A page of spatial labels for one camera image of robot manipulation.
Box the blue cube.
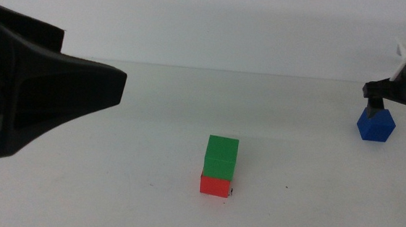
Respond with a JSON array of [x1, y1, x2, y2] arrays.
[[355, 106, 398, 144]]

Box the green cube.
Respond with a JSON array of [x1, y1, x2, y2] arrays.
[[202, 134, 240, 183]]

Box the red cube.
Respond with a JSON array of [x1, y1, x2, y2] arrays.
[[198, 170, 233, 199]]

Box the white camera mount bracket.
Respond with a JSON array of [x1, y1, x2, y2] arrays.
[[389, 35, 406, 84]]

